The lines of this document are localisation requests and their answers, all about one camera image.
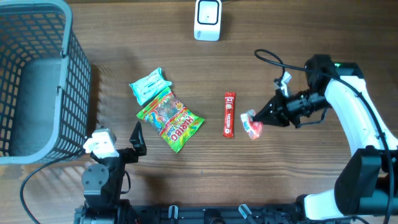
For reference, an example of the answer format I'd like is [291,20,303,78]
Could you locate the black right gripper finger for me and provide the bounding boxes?
[256,96,279,116]
[252,115,288,127]

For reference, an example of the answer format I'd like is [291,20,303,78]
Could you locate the red small candy packet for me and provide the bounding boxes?
[240,110,263,139]

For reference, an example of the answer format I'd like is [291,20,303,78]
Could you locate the Haribo gummy bag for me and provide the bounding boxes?
[137,87,205,153]

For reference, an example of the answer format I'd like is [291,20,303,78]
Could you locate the red Nescafe stick sachet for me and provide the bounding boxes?
[223,92,236,138]

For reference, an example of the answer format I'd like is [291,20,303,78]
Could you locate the teal tissue pack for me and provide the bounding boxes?
[129,67,172,106]

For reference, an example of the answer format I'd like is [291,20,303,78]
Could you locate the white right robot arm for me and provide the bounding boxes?
[252,54,397,223]

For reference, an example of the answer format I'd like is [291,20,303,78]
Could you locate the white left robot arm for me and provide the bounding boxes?
[74,122,147,224]

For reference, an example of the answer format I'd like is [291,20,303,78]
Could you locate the white barcode scanner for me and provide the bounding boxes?
[193,0,222,42]

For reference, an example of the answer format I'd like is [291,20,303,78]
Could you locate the grey plastic shopping basket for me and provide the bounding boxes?
[1,0,91,165]

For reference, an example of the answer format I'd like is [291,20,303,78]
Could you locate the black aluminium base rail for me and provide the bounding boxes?
[73,203,351,224]

